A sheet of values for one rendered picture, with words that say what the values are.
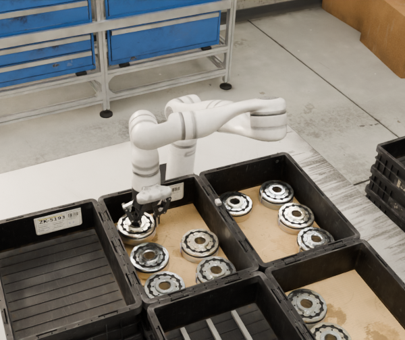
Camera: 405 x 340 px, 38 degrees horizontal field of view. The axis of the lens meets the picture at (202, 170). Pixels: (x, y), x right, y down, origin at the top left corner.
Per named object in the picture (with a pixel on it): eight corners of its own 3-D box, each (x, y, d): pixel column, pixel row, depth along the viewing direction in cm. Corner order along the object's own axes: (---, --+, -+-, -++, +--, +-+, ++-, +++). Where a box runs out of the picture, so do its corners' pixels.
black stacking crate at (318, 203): (196, 203, 180) (197, 174, 173) (281, 181, 190) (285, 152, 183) (257, 299, 152) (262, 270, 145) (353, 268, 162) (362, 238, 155)
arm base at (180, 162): (162, 173, 206) (165, 133, 195) (188, 171, 208) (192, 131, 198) (169, 190, 199) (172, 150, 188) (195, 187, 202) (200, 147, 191)
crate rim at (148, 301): (96, 203, 164) (96, 196, 162) (196, 178, 174) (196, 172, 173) (144, 312, 136) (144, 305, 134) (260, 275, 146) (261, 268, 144)
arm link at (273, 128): (295, 139, 150) (235, 131, 171) (293, 102, 148) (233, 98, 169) (266, 146, 145) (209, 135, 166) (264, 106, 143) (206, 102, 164)
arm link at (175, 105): (206, 104, 163) (234, 96, 168) (159, 100, 185) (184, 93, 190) (212, 137, 165) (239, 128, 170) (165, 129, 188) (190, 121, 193)
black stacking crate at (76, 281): (-10, 256, 160) (-18, 226, 153) (98, 229, 170) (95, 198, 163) (17, 380, 132) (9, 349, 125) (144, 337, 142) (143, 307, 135)
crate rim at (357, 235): (196, 178, 174) (196, 172, 173) (285, 156, 184) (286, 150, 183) (260, 275, 146) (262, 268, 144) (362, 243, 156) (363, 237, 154)
